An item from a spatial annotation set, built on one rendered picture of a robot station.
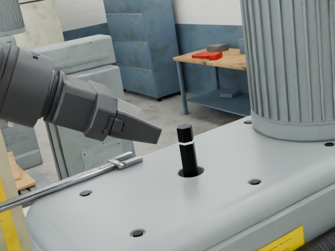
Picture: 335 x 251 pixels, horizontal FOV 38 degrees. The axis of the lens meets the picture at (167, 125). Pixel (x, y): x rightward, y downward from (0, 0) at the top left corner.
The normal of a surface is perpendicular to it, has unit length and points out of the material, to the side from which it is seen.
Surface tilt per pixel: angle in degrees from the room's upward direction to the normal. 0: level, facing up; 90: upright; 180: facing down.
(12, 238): 90
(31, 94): 89
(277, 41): 90
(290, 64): 90
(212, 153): 0
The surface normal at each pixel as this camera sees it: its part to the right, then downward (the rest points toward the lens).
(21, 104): 0.20, 0.49
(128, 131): 0.29, 0.26
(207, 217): 0.11, -0.75
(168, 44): 0.54, 0.19
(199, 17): -0.83, 0.29
